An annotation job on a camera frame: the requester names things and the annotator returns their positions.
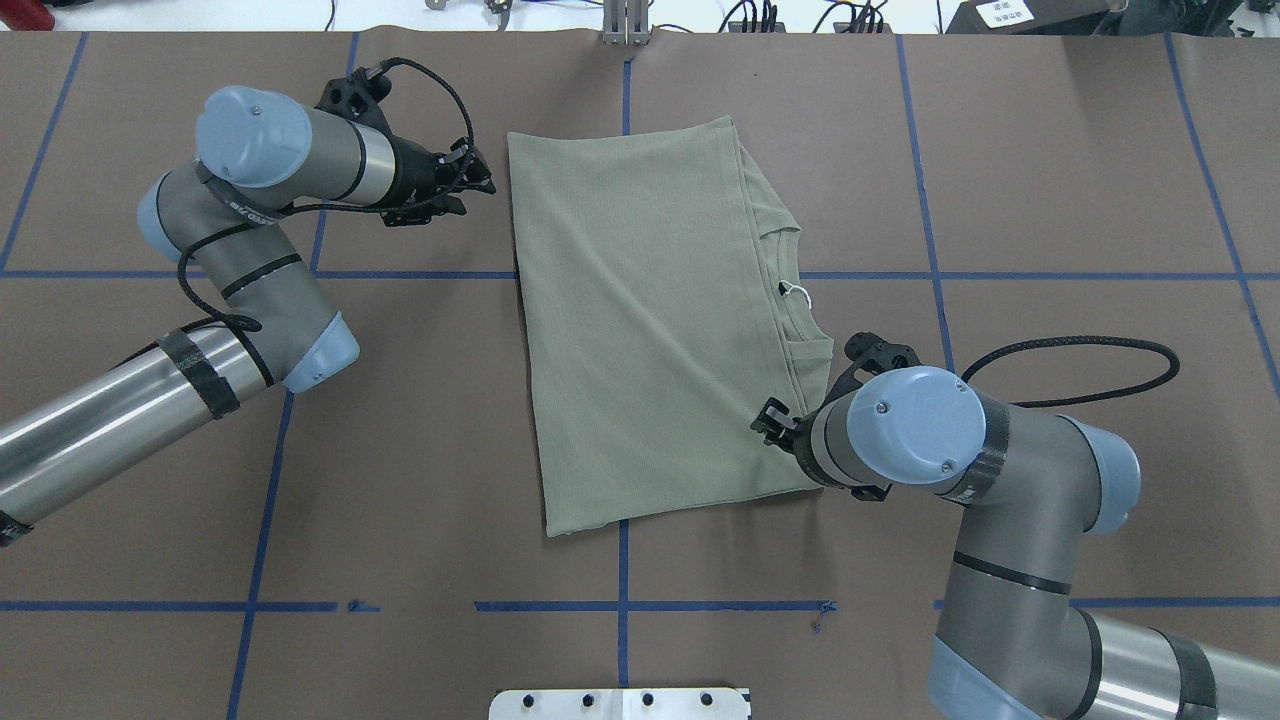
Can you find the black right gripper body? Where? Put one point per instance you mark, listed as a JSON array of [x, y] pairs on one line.
[[772, 421]]

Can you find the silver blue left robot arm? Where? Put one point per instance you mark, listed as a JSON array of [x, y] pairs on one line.
[[261, 158]]

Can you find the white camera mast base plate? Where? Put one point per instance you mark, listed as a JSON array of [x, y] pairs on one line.
[[623, 703]]

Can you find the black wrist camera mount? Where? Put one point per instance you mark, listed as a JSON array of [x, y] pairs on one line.
[[869, 353], [357, 97]]

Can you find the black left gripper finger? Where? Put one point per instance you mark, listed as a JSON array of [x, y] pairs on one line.
[[481, 179]]

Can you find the black box with white label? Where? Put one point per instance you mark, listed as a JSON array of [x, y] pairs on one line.
[[1047, 18]]

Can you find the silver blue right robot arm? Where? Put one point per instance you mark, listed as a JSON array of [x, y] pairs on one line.
[[1032, 485]]

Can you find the red cylinder bottle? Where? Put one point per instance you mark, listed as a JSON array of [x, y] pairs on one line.
[[26, 15]]

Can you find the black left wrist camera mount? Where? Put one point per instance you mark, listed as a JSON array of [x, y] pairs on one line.
[[357, 97]]

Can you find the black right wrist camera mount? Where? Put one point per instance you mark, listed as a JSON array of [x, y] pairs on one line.
[[869, 353]]

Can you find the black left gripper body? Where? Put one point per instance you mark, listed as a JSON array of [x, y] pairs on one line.
[[409, 173]]

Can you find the olive green long-sleeve shirt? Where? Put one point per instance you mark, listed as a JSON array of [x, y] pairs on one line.
[[663, 306]]

